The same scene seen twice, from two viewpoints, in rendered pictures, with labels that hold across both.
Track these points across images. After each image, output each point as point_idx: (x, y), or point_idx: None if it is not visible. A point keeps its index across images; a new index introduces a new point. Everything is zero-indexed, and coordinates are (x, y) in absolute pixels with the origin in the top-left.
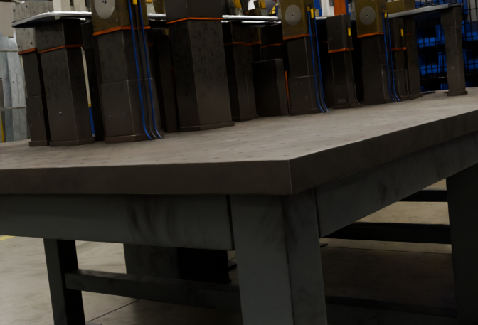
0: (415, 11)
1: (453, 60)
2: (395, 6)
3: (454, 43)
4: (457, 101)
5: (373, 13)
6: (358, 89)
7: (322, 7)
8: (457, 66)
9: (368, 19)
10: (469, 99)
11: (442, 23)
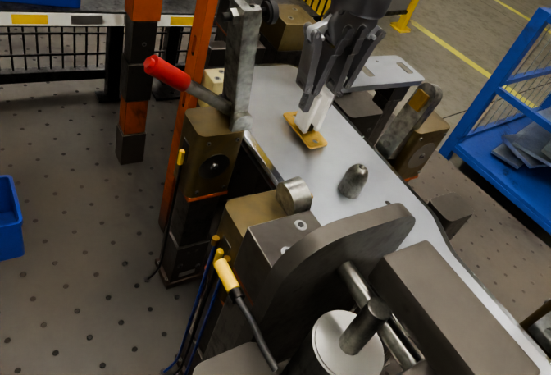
0: (384, 86)
1: (375, 135)
2: (301, 34)
3: (388, 118)
4: (536, 288)
5: (430, 153)
6: (240, 185)
7: (313, 114)
8: (375, 142)
9: (418, 161)
10: (514, 263)
11: (392, 96)
